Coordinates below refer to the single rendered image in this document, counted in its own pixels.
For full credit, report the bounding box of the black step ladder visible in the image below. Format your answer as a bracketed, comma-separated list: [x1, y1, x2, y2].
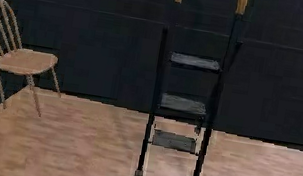
[133, 0, 250, 176]

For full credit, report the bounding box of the brown wooden spindle chair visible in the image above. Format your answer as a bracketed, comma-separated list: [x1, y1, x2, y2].
[0, 0, 76, 121]

